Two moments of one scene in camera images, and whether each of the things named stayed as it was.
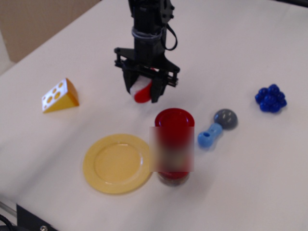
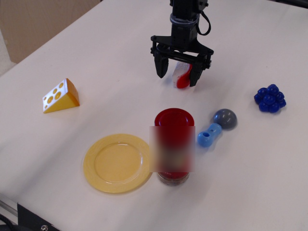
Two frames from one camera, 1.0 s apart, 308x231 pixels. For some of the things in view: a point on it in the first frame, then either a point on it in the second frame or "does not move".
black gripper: x=148 y=56 → x=184 y=45
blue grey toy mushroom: x=224 y=119 does not move
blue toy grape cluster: x=271 y=99 does not move
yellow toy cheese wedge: x=63 y=96 does not move
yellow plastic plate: x=117 y=163 does not move
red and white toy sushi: x=141 y=88 → x=181 y=76
